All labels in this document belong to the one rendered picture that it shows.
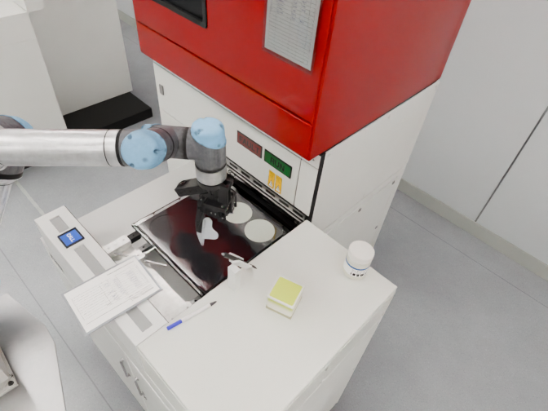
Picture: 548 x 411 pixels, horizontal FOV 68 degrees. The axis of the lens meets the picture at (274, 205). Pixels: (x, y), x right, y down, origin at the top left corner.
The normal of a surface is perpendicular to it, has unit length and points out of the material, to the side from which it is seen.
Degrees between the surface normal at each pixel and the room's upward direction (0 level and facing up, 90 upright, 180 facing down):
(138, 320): 0
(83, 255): 0
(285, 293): 0
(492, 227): 90
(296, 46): 90
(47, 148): 54
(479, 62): 90
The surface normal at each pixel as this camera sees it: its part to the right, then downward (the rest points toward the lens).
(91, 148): -0.03, 0.16
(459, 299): 0.07, -0.70
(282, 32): -0.70, 0.47
